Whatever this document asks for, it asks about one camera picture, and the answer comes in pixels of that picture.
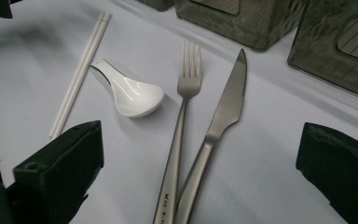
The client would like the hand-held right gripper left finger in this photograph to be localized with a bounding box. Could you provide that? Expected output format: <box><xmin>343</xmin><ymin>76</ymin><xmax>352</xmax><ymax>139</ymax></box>
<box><xmin>12</xmin><ymin>120</ymin><xmax>105</xmax><ymax>224</ymax></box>

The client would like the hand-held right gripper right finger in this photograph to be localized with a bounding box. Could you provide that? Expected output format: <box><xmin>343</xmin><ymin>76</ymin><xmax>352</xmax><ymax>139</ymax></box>
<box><xmin>296</xmin><ymin>121</ymin><xmax>358</xmax><ymax>224</ymax></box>

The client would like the white chopstick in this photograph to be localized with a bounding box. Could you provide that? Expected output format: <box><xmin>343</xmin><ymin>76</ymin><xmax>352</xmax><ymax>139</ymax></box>
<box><xmin>48</xmin><ymin>10</ymin><xmax>108</xmax><ymax>138</ymax></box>
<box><xmin>53</xmin><ymin>11</ymin><xmax>113</xmax><ymax>140</ymax></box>

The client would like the white ceramic spoon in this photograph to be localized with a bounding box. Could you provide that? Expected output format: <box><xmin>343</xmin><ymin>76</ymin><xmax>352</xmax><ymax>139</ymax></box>
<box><xmin>90</xmin><ymin>59</ymin><xmax>166</xmax><ymax>119</ymax></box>

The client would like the steel knife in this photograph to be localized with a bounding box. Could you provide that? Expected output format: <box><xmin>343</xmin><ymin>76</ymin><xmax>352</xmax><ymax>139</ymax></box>
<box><xmin>175</xmin><ymin>49</ymin><xmax>249</xmax><ymax>224</ymax></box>

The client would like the steel fork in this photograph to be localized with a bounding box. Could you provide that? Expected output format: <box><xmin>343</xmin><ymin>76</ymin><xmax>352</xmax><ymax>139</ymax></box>
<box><xmin>152</xmin><ymin>40</ymin><xmax>203</xmax><ymax>224</ymax></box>

